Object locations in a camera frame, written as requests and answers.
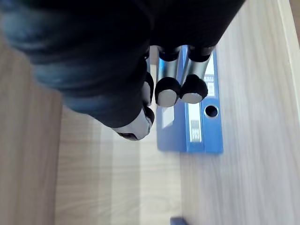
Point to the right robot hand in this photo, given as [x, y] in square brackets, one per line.
[98, 58]

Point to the blue lever arch folder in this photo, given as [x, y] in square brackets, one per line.
[211, 131]

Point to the light wood cabinet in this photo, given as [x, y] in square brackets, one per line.
[246, 140]

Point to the small blue object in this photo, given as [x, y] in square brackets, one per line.
[178, 221]

